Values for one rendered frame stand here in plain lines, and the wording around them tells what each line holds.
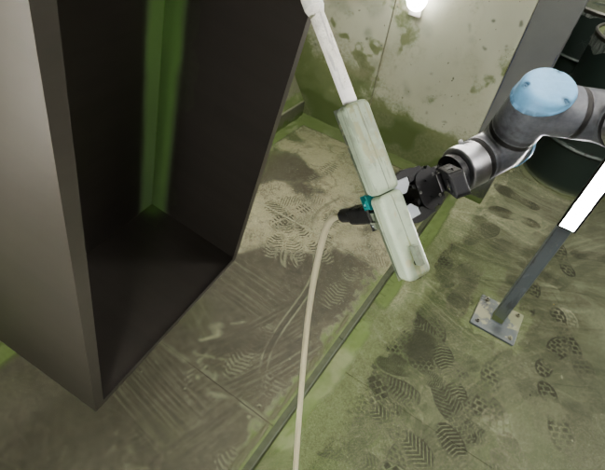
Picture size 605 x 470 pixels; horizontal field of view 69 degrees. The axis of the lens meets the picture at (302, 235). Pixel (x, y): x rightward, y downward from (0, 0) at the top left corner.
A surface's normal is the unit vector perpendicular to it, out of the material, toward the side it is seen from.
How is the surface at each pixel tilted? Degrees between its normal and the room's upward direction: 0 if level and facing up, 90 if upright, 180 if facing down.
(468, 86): 90
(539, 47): 90
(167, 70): 91
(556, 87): 20
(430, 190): 48
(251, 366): 0
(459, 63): 90
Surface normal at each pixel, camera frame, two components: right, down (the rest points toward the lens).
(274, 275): 0.12, -0.71
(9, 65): -0.47, 0.58
